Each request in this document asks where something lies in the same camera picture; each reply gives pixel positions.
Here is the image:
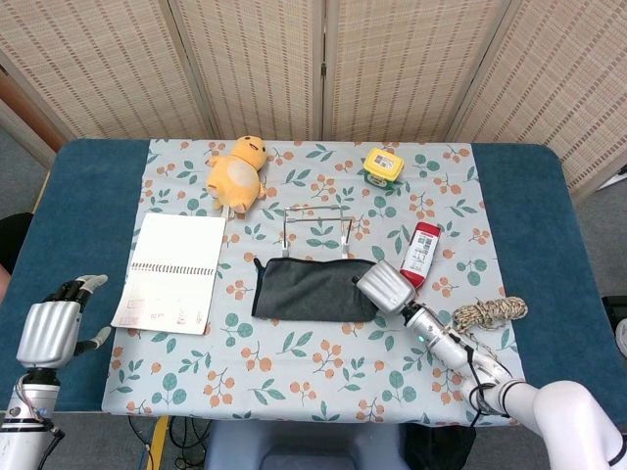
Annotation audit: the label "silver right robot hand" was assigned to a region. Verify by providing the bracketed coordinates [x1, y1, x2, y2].
[351, 258, 417, 314]

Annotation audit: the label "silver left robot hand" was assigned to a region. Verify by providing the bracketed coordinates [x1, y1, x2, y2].
[16, 273, 113, 371]

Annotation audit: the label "blue and grey cloth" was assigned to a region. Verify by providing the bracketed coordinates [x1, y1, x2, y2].
[251, 257, 381, 323]

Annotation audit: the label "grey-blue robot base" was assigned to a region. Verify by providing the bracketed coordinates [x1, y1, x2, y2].
[203, 420, 408, 470]

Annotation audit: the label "red ketchup squeeze bottle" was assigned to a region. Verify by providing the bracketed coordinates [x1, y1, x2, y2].
[399, 220, 442, 290]

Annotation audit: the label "black round object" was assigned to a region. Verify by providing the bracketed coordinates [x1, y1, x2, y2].
[0, 212, 34, 275]

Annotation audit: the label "teal table cover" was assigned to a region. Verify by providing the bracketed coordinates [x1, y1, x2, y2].
[0, 138, 617, 428]

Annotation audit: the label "green tub with yellow lid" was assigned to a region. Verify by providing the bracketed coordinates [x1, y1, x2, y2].
[362, 148, 406, 190]

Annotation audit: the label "open spiral notebook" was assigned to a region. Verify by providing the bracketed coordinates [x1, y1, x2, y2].
[110, 211, 227, 337]

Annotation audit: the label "floral print tablecloth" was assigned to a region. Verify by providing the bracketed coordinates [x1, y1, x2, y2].
[101, 138, 535, 426]

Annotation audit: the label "black bag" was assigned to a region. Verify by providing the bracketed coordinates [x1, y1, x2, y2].
[404, 424, 477, 470]

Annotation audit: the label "yellow plush toy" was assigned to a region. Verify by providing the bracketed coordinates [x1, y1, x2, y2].
[205, 135, 269, 220]

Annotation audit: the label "black and grey equipment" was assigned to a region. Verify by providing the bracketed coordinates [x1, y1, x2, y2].
[600, 296, 627, 358]

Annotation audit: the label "brown wooden door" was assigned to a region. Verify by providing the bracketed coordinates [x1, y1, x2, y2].
[0, 66, 65, 148]

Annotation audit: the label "white flat object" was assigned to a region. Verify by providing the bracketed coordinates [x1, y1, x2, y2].
[601, 165, 627, 191]

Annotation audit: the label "bamboo folding screen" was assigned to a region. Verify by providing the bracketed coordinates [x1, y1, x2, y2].
[0, 0, 627, 202]

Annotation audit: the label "coiled speckled rope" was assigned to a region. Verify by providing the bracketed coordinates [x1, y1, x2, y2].
[450, 296, 529, 361]

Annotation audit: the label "small metal wire rack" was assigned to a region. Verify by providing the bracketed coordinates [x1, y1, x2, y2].
[279, 205, 355, 259]

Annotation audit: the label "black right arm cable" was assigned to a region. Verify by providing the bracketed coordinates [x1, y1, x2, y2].
[440, 325, 513, 425]

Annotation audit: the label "yellow post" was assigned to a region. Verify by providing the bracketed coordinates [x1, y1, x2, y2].
[145, 415, 170, 470]

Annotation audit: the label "black floor cables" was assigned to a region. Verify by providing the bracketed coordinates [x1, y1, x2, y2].
[127, 415, 212, 470]

